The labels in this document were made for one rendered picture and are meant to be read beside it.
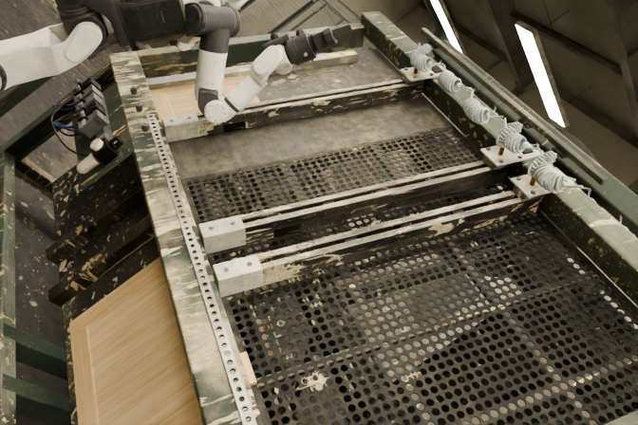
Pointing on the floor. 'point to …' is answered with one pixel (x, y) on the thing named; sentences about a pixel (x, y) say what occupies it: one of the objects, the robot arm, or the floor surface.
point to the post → (9, 98)
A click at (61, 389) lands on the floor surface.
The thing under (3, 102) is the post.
